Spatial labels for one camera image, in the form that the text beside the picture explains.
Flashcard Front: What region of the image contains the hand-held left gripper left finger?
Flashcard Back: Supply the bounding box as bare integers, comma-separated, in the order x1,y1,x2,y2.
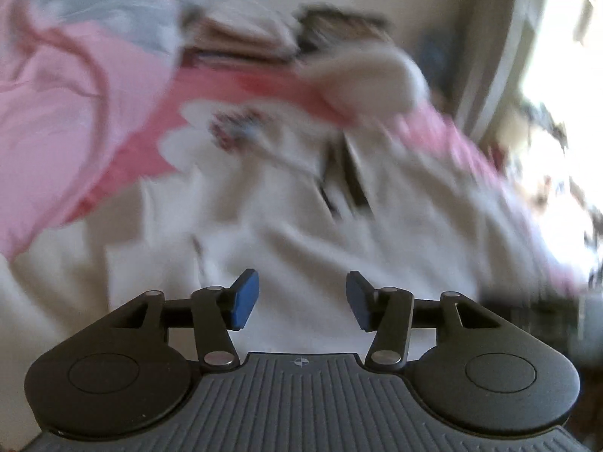
110,268,262,371

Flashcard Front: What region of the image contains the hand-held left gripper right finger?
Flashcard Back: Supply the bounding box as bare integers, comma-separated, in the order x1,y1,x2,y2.
345,270,503,373

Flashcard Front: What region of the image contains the beige zip hoodie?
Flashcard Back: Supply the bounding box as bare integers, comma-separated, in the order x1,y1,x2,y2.
0,118,581,368

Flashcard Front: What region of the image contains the dark folded clothes stack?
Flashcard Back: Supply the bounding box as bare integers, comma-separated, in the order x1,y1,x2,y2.
296,4,393,53

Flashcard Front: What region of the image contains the pink floral bed sheet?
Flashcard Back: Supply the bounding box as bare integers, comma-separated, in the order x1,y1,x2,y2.
61,55,581,293

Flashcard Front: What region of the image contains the cream fleece garment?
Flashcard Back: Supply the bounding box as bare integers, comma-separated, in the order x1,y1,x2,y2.
296,41,430,119

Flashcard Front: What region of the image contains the water dispenser with blue bottle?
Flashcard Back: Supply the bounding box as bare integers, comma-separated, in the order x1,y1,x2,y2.
418,27,454,101

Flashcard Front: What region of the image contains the checkered folded cloth stack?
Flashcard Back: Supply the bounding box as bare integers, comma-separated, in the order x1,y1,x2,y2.
197,0,303,60

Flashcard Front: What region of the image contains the pink grey floral duvet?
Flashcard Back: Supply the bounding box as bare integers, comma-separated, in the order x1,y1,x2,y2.
0,0,209,261

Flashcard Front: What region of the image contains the beige curtain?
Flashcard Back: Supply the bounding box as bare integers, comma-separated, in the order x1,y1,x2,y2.
456,0,553,143

